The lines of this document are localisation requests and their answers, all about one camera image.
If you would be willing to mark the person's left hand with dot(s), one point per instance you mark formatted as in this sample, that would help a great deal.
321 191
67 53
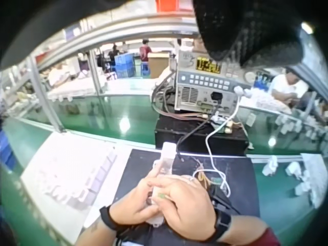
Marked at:
128 202

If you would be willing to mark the person's right hand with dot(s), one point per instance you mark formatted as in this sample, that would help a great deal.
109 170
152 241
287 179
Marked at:
192 210

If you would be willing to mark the person's right fingers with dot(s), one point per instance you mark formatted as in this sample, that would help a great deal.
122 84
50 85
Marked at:
169 188

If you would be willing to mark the white plastic test fixture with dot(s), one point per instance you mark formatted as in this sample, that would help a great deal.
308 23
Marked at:
167 153

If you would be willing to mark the small green circuit board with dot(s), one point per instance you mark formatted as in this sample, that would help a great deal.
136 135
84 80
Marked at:
215 181

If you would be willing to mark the black equipment box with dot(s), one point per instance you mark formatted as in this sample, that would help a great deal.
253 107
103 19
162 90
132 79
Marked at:
179 133

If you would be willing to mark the black wrist band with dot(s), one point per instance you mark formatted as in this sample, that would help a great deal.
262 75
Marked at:
222 224
107 217

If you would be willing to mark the black work mat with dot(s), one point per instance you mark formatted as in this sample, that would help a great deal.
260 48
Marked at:
230 169

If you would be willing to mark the white connector block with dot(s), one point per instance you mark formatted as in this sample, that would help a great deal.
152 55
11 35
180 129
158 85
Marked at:
228 126

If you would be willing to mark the grey test instrument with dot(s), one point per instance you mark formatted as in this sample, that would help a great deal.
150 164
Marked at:
194 97

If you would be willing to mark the white tray of parts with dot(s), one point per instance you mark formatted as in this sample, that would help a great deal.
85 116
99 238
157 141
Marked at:
66 159

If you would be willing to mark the white plug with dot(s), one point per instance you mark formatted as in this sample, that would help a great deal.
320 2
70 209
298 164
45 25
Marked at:
242 91

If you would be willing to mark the cardboard box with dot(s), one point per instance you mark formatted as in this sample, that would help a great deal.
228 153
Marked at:
158 65

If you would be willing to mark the heap of white adapters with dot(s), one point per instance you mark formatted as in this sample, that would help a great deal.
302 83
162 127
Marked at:
266 102

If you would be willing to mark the stack of blue crates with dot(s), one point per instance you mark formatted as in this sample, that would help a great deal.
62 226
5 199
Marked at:
124 65

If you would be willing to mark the group of white chargers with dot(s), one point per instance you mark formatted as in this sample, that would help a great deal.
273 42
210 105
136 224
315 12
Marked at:
302 179

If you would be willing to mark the heap of white parts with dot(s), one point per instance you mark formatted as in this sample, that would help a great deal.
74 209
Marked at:
77 82

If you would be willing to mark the blue bin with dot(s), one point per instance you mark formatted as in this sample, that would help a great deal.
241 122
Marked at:
5 148

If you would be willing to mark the cluttered shelf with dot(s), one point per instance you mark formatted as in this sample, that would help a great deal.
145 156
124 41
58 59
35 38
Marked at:
20 94

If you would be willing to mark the orange crate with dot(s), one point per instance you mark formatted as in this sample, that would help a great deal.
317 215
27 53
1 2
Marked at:
174 5

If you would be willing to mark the aluminium frame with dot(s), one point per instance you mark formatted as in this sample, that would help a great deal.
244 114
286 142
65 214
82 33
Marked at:
43 94

